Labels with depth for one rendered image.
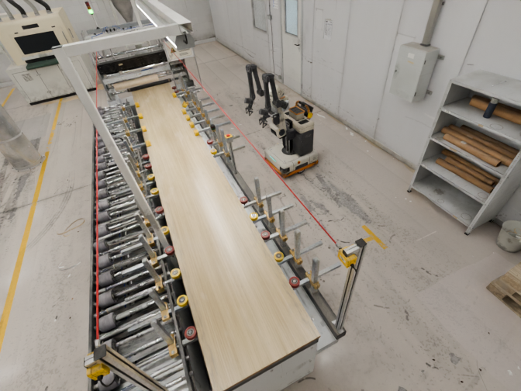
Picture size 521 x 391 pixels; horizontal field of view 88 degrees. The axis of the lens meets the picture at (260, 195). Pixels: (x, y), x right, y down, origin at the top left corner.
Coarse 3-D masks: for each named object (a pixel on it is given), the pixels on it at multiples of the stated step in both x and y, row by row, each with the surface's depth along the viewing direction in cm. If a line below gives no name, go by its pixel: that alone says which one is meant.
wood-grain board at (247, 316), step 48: (144, 96) 488; (192, 144) 352; (192, 192) 283; (192, 240) 236; (240, 240) 231; (192, 288) 203; (240, 288) 199; (288, 288) 196; (240, 336) 175; (288, 336) 172
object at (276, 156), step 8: (280, 144) 446; (264, 152) 444; (272, 152) 431; (280, 152) 429; (312, 152) 421; (272, 160) 428; (280, 160) 414; (288, 160) 412; (296, 160) 411; (304, 160) 415; (312, 160) 424; (280, 168) 416; (288, 168) 412; (296, 168) 417; (304, 168) 425
